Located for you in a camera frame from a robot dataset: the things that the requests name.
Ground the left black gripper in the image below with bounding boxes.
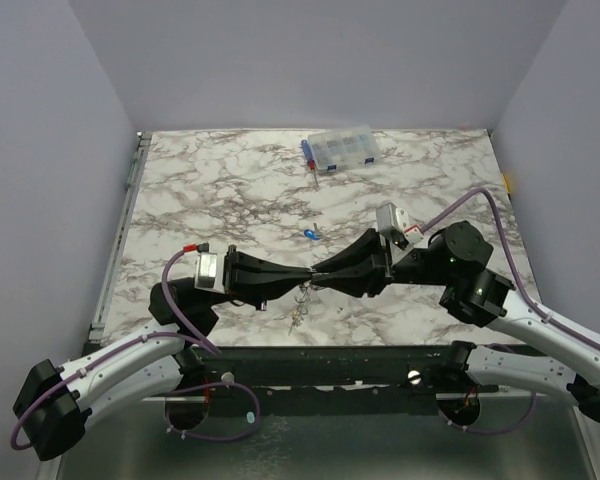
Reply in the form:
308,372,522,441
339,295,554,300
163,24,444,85
203,244,312,311

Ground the metal key organizer ring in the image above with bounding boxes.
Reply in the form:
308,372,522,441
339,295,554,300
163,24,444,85
288,282,315,335

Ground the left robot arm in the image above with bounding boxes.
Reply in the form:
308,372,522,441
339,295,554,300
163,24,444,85
10,243,313,461

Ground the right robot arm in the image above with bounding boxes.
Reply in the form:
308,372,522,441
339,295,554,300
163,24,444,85
311,221,600,423

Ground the clear plastic organizer box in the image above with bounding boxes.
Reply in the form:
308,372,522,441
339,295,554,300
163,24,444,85
306,126,381,173

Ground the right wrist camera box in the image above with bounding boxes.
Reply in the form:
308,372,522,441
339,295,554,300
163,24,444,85
376,202,424,250

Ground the black mounting rail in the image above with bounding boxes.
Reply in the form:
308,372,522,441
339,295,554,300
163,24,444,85
165,342,478,427

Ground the blue handled screwdriver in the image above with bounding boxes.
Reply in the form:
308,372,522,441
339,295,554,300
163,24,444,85
301,139,319,189

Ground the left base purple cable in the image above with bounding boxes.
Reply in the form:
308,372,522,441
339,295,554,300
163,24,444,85
165,382,261,443

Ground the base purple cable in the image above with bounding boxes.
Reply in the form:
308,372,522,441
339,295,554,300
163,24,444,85
444,389,539,435
165,382,261,443

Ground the yellow wall clip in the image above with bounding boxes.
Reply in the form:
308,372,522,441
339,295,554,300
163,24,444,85
502,173,515,198

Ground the metal side rail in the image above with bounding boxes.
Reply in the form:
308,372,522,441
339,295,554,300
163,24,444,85
87,132,153,343

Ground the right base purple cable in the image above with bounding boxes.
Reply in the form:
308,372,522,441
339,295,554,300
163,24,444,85
444,389,539,435

